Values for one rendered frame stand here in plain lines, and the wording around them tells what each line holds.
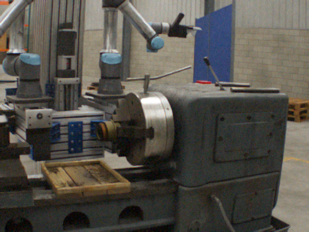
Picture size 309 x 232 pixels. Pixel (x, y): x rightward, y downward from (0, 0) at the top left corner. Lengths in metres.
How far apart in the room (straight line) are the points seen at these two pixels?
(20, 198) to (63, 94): 1.00
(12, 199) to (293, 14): 11.96
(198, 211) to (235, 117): 0.44
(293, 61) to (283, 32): 0.98
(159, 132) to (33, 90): 0.78
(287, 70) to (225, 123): 11.11
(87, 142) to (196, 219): 0.81
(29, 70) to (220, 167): 1.07
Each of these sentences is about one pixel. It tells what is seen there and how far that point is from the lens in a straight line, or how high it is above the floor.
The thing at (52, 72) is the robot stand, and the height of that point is 1.28.
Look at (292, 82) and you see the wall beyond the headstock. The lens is 12.69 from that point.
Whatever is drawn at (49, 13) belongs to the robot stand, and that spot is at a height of 1.63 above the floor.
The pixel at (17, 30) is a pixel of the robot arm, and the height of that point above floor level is 1.52.
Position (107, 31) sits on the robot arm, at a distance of 2.44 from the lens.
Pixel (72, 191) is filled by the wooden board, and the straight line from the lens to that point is 1.52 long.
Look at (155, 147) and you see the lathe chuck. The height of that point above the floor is 1.03.
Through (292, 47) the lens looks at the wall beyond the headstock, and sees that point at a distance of 12.72.
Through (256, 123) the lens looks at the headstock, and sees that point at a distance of 1.82.
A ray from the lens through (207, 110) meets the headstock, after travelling 1.64.
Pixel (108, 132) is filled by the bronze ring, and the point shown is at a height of 1.08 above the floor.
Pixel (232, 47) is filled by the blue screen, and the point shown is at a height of 1.54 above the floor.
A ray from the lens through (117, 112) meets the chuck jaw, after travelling 1.72.
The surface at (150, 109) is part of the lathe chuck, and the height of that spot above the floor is 1.18.
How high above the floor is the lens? 1.42
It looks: 9 degrees down
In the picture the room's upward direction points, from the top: 2 degrees clockwise
